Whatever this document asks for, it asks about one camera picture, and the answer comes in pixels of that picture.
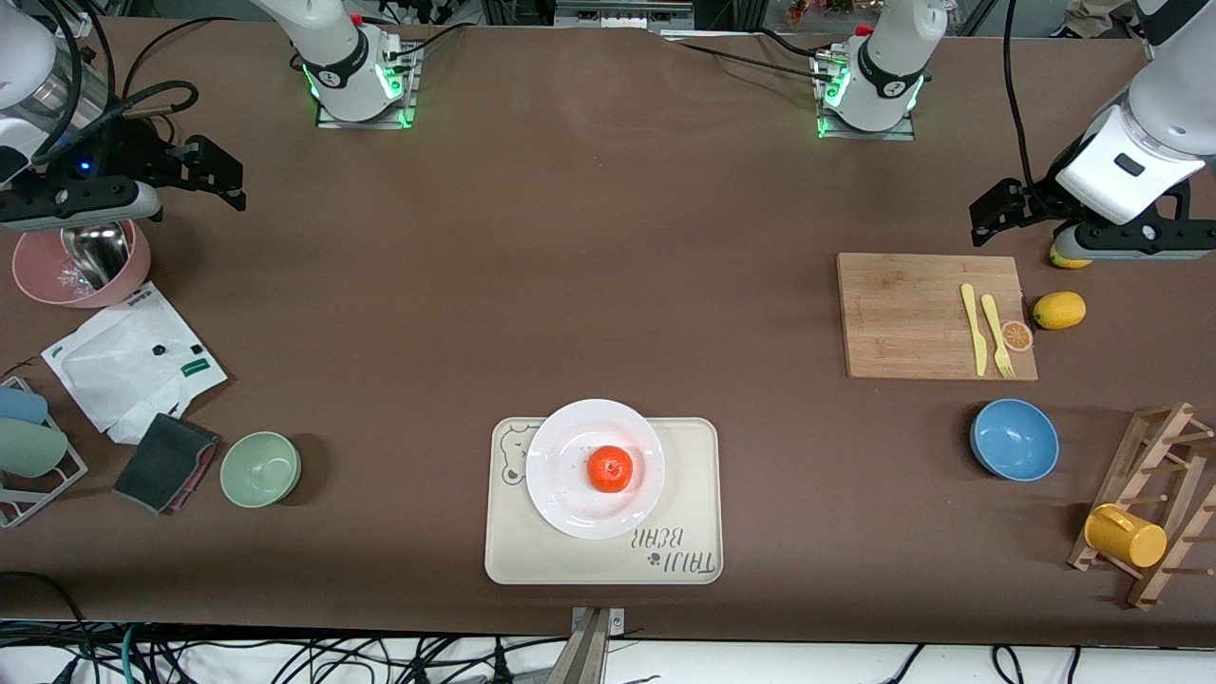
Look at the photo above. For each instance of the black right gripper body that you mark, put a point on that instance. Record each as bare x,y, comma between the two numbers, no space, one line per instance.
133,152

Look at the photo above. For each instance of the orange tangerine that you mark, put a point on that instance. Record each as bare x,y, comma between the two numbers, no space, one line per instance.
609,469

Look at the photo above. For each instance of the white round plate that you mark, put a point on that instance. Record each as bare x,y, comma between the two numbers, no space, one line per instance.
560,494

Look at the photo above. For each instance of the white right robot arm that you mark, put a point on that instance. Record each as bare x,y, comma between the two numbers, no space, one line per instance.
332,57

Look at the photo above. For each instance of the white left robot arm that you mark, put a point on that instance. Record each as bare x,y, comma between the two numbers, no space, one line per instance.
879,66

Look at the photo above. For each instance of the yellow lemon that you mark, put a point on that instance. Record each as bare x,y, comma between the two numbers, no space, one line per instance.
1059,311
1066,260

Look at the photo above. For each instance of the metal scoop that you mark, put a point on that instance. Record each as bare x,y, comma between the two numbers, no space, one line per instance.
95,255

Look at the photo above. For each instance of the yellow plastic fork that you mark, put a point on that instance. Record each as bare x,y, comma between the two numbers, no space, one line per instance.
996,332

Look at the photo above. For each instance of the yellow plastic knife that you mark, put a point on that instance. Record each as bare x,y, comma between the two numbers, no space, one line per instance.
976,332

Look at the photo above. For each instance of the toy orange slice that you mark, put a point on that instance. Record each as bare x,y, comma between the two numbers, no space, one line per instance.
1017,335

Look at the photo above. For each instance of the wooden cutting board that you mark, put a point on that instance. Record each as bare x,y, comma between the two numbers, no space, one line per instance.
902,313

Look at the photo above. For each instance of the pink bowl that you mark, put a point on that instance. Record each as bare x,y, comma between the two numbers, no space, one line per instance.
38,280

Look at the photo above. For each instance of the blue bowl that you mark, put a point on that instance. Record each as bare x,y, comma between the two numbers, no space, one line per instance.
1015,440

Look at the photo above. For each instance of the white plastic bag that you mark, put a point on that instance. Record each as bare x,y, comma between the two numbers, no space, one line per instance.
123,370

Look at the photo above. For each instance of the light blue cup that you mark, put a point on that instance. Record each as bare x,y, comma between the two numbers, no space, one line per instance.
21,406

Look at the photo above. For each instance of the dark grey folded cloth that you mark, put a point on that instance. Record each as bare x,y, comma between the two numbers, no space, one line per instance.
163,463

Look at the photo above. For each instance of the green bowl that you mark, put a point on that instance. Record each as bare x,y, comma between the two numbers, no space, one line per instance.
260,469

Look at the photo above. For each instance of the pale green cup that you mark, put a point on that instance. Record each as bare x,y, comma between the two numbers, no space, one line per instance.
28,448

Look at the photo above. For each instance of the wooden mug rack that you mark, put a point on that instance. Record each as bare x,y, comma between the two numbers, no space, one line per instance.
1154,494

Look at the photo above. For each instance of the yellow mug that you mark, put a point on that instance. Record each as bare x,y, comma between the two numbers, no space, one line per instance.
1126,537

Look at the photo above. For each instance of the cream bear print tray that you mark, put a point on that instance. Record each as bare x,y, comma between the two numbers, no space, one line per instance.
684,494

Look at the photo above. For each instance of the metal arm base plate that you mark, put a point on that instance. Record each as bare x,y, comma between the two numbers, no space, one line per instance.
869,135
404,104

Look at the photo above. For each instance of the aluminium frame profile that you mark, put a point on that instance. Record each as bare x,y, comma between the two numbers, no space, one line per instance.
622,14

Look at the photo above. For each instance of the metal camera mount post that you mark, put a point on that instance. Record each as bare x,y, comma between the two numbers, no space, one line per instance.
591,651

